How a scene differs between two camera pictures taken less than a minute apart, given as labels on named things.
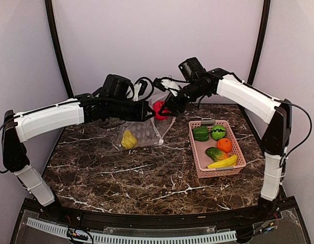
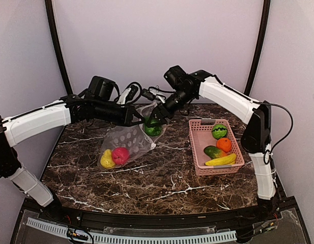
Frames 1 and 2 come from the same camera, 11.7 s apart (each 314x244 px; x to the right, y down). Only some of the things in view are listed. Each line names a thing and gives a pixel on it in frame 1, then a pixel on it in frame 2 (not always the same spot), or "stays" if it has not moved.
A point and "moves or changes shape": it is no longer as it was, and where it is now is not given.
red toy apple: [157, 107] moves or changes shape
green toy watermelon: [218, 132] stays
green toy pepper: [201, 133] → [152, 131]
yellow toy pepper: [128, 141] → [107, 160]
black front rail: [89, 218] stays
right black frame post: [260, 45] stays
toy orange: [225, 145] stays
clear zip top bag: [152, 130] moves or changes shape
